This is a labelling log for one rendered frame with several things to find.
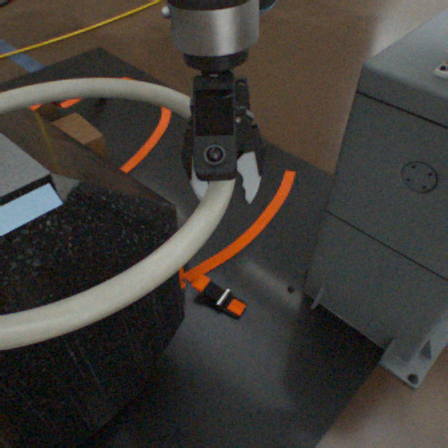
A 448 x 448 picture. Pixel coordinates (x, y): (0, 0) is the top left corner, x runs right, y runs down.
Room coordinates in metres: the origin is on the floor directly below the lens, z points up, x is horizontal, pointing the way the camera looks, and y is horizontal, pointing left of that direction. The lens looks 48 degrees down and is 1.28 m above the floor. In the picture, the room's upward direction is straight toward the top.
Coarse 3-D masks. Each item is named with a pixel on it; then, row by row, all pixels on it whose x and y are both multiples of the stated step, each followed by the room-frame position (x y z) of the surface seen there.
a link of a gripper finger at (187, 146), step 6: (186, 132) 0.42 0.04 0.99; (186, 138) 0.42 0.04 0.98; (186, 144) 0.42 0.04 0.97; (192, 144) 0.42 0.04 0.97; (186, 150) 0.42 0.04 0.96; (192, 150) 0.42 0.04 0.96; (186, 156) 0.42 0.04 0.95; (192, 156) 0.42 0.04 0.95; (186, 162) 0.42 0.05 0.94; (186, 168) 0.42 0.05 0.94; (186, 174) 0.42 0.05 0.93
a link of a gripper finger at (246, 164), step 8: (240, 152) 0.43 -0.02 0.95; (248, 152) 0.42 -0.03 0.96; (240, 160) 0.42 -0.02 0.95; (248, 160) 0.42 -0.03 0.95; (240, 168) 0.42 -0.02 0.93; (248, 168) 0.42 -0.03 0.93; (256, 168) 0.42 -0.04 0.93; (248, 176) 0.42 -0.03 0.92; (256, 176) 0.42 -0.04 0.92; (248, 184) 0.42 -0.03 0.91; (256, 184) 0.42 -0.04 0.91; (248, 192) 0.41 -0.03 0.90; (248, 200) 0.42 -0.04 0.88
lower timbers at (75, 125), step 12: (48, 108) 1.90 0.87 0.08; (48, 120) 1.88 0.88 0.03; (60, 120) 1.70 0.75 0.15; (72, 120) 1.70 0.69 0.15; (84, 120) 1.70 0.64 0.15; (72, 132) 1.61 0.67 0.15; (84, 132) 1.61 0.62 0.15; (96, 132) 1.61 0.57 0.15; (84, 144) 1.53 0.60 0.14; (96, 144) 1.56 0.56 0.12; (108, 156) 1.59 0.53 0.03
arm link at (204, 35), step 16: (256, 0) 0.44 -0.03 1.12; (176, 16) 0.42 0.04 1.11; (192, 16) 0.41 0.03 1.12; (208, 16) 0.41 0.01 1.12; (224, 16) 0.41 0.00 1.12; (240, 16) 0.42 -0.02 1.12; (256, 16) 0.43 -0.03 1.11; (176, 32) 0.43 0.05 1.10; (192, 32) 0.41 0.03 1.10; (208, 32) 0.41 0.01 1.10; (224, 32) 0.41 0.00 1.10; (240, 32) 0.41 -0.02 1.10; (256, 32) 0.43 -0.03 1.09; (176, 48) 0.43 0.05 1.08; (192, 48) 0.41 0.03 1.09; (208, 48) 0.41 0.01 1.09; (224, 48) 0.41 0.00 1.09; (240, 48) 0.41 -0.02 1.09
